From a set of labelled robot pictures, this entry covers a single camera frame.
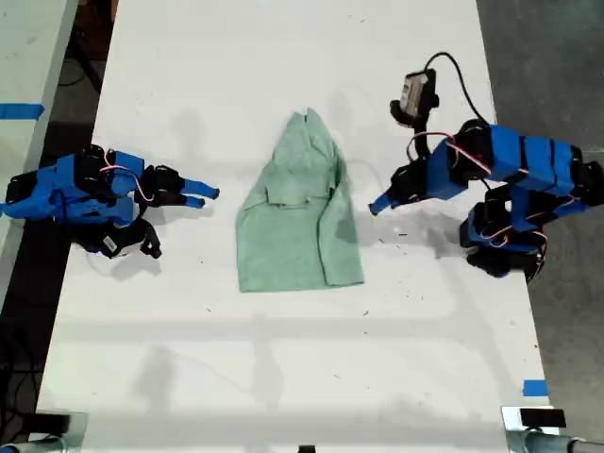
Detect pale green t-shirt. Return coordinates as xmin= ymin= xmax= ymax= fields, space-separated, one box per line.
xmin=235 ymin=107 xmax=366 ymax=294

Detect small blue tape piece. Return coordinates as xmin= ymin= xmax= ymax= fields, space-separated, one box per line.
xmin=522 ymin=378 xmax=550 ymax=398

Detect long blue tape strip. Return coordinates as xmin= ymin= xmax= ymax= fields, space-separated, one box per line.
xmin=0 ymin=102 xmax=46 ymax=121

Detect small black box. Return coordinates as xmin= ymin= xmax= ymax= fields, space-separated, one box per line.
xmin=518 ymin=408 xmax=567 ymax=428
xmin=26 ymin=411 xmax=72 ymax=436

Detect white side table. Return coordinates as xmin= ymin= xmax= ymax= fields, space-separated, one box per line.
xmin=0 ymin=0 xmax=80 ymax=296

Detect black camera box grey face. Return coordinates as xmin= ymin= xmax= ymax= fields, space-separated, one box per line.
xmin=389 ymin=69 xmax=442 ymax=129

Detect black camera box white label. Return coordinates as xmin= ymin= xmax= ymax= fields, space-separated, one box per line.
xmin=83 ymin=225 xmax=143 ymax=260

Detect black floor cable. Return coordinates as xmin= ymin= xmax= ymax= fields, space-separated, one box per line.
xmin=0 ymin=325 xmax=42 ymax=428
xmin=57 ymin=44 xmax=106 ymax=93

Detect black camera cable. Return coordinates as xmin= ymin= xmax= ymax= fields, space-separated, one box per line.
xmin=423 ymin=51 xmax=488 ymax=125

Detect grey metal pipe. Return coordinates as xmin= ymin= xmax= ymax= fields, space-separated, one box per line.
xmin=0 ymin=436 xmax=65 ymax=453
xmin=522 ymin=430 xmax=604 ymax=453

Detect short black camera stalk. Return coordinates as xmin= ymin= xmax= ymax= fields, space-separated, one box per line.
xmin=137 ymin=219 xmax=164 ymax=260
xmin=407 ymin=118 xmax=433 ymax=162

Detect silver metal bracket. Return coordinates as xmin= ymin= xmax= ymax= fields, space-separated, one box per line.
xmin=59 ymin=411 xmax=91 ymax=453
xmin=500 ymin=405 xmax=567 ymax=453

